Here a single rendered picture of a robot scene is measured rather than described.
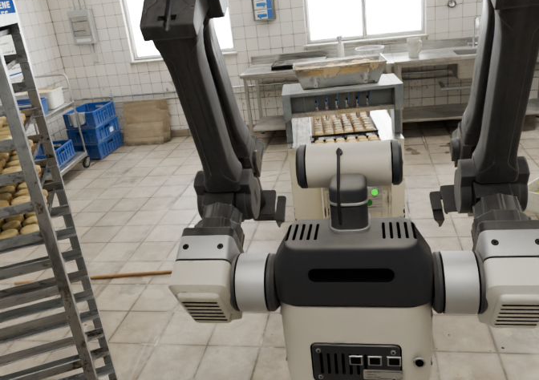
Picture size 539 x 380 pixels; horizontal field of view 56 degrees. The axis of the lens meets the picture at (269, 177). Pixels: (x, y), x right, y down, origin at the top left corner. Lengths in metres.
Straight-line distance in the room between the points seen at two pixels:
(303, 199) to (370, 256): 2.61
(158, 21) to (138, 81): 6.40
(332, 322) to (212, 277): 0.19
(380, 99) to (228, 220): 2.46
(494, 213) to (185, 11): 0.52
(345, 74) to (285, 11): 3.37
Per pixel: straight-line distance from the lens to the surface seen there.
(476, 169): 0.86
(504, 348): 2.92
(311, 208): 3.34
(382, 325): 0.79
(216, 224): 0.84
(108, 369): 2.34
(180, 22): 0.70
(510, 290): 0.75
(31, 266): 1.62
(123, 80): 7.20
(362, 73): 3.16
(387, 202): 2.60
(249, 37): 6.55
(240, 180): 0.89
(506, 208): 0.84
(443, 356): 2.82
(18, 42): 1.87
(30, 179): 1.48
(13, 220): 1.73
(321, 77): 3.14
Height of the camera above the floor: 1.82
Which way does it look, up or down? 21 degrees down
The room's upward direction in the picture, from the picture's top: 7 degrees counter-clockwise
